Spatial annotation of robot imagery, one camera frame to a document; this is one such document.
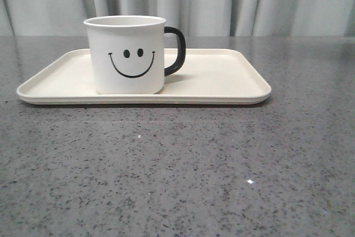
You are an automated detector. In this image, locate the white smiley mug black handle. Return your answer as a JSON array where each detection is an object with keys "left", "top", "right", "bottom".
[{"left": 83, "top": 16, "right": 186, "bottom": 94}]

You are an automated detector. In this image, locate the cream rectangular plastic tray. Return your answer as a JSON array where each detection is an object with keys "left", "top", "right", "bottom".
[{"left": 17, "top": 49, "right": 271, "bottom": 105}]

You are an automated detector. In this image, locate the grey pleated curtain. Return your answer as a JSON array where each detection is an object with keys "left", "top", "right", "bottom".
[{"left": 1, "top": 0, "right": 354, "bottom": 37}]

